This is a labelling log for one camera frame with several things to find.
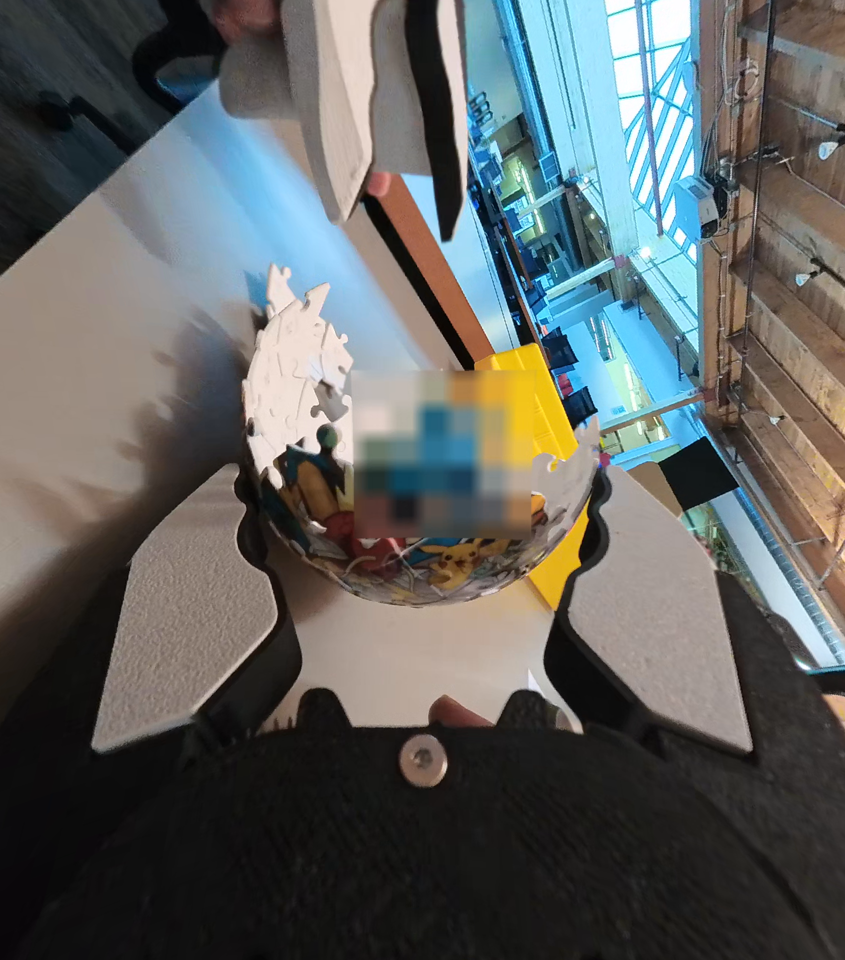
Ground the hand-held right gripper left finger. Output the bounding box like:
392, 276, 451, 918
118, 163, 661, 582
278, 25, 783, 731
91, 463, 305, 755

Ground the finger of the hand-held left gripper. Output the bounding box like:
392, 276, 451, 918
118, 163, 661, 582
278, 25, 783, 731
218, 0, 410, 226
371, 0, 470, 243

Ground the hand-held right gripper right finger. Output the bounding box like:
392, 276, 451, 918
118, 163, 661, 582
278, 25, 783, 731
542, 465, 755, 756

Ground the cartoon print puzzle ball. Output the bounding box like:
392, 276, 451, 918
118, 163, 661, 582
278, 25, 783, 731
241, 262, 604, 609

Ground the person's left hand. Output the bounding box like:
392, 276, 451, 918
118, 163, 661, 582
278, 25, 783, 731
208, 0, 283, 48

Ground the person's right hand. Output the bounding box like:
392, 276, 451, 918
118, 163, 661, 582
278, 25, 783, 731
428, 694, 496, 730

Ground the cardboard box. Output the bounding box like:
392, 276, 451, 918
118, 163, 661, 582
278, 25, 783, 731
626, 459, 688, 520

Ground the black monitor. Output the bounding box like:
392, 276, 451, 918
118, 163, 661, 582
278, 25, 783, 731
657, 436, 742, 516

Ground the wooden edged desk divider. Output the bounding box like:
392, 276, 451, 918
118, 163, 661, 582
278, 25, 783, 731
361, 174, 500, 370

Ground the yellow plastic bin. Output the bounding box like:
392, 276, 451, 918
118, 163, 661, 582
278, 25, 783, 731
473, 343, 604, 610

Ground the black office chair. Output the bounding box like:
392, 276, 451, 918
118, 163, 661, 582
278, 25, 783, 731
36, 0, 230, 156

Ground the white wall unit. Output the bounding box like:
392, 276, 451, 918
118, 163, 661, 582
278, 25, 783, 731
672, 174, 733, 243

